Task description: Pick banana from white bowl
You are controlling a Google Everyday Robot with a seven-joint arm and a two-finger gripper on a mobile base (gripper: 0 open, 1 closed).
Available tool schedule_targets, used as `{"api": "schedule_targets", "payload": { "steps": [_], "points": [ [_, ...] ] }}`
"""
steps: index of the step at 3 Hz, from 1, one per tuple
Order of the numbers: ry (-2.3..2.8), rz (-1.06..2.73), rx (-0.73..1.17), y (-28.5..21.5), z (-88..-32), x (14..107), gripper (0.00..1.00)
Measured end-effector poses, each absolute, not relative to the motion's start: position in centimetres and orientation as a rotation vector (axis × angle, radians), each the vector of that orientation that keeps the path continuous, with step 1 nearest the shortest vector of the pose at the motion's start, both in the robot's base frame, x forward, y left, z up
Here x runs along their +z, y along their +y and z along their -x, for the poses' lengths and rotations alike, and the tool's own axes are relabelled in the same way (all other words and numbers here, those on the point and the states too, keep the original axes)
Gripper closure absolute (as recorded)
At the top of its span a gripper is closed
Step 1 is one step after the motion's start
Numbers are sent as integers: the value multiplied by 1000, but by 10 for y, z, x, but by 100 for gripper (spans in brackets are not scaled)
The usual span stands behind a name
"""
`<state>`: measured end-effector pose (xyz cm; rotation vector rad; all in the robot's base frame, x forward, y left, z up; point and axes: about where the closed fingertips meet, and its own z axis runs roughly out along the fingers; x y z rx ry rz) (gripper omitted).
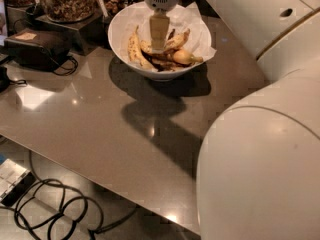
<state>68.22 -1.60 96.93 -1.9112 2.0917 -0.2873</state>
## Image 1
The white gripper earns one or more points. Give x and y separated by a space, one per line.
159 22

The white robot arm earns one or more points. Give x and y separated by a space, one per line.
258 175

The white paper bowl liner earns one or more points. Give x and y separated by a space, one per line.
181 18

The spotted banana left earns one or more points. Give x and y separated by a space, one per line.
135 53

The dark overripe banana bottom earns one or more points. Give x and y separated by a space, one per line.
163 62

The yellow banana right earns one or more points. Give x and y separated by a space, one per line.
185 57

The white ceramic bowl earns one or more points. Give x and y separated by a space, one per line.
156 76

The dark jar stand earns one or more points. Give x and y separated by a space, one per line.
85 35

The black box device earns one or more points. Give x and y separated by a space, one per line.
38 50

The black object left edge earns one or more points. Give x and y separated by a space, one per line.
5 81

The silver power box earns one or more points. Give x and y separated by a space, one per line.
14 181

